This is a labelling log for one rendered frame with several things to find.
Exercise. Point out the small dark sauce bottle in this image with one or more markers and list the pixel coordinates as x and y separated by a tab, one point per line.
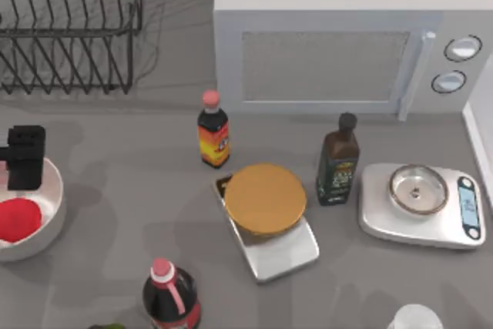
213	140

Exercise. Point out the silver scale with brown disc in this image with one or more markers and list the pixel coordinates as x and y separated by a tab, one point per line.
265	202

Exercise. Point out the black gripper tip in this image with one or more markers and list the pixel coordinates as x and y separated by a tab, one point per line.
26	152

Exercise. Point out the white microwave knob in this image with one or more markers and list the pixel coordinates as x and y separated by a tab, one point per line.
462	48
448	81

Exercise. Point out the pale microwave door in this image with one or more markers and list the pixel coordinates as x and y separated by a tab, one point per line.
323	67

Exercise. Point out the red round object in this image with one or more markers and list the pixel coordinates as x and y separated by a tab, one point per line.
19	219

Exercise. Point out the white bowl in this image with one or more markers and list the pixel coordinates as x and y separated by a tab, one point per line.
52	198

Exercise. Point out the silver scale with steel bowl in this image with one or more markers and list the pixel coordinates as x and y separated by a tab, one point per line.
377	205

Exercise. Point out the green object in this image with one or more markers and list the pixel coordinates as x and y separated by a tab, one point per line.
108	326

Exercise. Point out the dark green bottle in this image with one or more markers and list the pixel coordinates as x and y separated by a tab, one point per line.
337	169

